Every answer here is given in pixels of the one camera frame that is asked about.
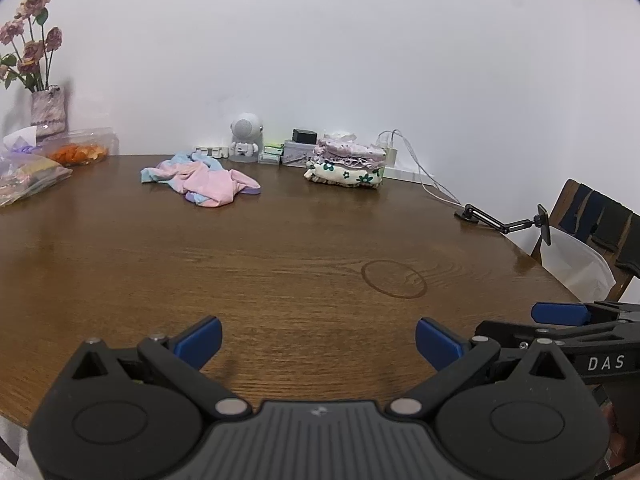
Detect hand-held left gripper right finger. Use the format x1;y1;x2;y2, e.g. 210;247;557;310
392;317;576;418

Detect clear container of orange snacks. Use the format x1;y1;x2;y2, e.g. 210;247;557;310
47;127;120;167

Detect wooden chair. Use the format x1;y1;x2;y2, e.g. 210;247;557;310
530;178;640;306

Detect white tissue bag purple ribbon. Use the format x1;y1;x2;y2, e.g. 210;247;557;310
2;127;40;155

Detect white plastic bag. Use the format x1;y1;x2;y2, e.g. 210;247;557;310
541;224;617;307

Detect person's right hand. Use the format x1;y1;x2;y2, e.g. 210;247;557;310
602;404;629;464

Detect black hanging cloth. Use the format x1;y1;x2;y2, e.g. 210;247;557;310
595;200;632;252
615;214;640;277

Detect pink floral folded garment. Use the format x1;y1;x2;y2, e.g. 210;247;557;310
315;136;387;160

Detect pastel pink blue garment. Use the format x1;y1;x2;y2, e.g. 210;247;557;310
140;151;263;209

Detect wrapped flower vase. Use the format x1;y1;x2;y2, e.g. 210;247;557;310
31;85;67;142

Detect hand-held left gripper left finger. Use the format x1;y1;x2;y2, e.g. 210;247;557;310
67;316;251;418

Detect grey box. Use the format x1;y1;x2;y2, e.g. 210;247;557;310
281;140;319;164

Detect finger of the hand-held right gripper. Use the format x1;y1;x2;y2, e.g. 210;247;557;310
531;301;640;326
475;321;631;348

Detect white charging cable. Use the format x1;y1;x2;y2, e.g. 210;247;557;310
387;129;453;198

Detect dried pink rose bouquet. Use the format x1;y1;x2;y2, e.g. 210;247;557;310
0;0;64;93

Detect white robot figure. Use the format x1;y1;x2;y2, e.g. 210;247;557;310
229;112;265;163

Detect white power strip with cables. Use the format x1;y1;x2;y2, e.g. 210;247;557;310
377;130;463;207

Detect purple frilled folded garment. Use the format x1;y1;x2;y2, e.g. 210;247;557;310
306;155;385;170

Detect navy hanging cloth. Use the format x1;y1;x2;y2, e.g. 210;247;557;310
570;184;594;242
585;190;611;247

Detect clear bag of colourful items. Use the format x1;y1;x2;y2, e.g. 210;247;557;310
0;152;74;208

